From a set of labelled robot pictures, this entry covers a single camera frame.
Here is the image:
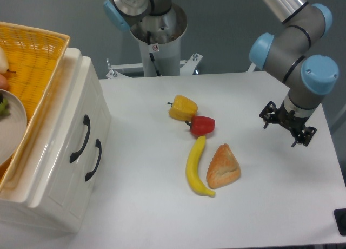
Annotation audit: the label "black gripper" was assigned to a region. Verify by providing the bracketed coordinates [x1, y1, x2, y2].
[259, 101, 317, 147]

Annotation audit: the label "black top drawer handle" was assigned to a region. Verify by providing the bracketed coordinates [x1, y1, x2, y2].
[69, 114, 91, 163]

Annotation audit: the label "black drawer handle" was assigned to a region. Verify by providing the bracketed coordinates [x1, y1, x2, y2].
[69, 114, 91, 163]
[84, 139, 103, 182]

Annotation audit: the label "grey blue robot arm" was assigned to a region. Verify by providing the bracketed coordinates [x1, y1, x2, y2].
[103, 0, 339, 146]

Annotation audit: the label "white drawer cabinet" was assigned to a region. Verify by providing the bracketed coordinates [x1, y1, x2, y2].
[0, 47, 112, 237]

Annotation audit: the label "triangular pastry bread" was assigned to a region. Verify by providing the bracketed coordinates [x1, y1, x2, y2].
[206, 143, 241, 189]

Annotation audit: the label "red bell pepper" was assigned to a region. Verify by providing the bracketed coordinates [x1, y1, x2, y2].
[185, 116, 215, 136]

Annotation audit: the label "black object at edge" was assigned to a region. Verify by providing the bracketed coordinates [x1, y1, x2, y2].
[334, 208, 346, 237]

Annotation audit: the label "yellow bell pepper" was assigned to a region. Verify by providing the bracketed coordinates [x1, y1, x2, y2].
[168, 95, 198, 121]

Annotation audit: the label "yellow banana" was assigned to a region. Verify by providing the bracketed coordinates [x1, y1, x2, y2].
[185, 136, 216, 198]

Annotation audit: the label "yellow woven basket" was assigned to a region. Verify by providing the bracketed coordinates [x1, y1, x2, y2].
[1, 22, 70, 188]

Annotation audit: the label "white plate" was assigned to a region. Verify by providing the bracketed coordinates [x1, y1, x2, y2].
[1, 89, 27, 166]

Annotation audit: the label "green grapes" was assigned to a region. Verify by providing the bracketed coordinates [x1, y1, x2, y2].
[0, 97, 10, 119]

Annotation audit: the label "pink peach fruit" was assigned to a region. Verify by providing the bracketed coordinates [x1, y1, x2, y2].
[0, 74, 9, 90]

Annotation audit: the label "pale pear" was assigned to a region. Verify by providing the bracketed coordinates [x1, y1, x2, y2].
[0, 47, 16, 74]

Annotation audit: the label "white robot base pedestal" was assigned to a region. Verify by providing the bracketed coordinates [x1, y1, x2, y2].
[104, 0, 203, 77]

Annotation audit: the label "black bottom drawer handle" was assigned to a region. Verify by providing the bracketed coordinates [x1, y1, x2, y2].
[84, 139, 103, 182]

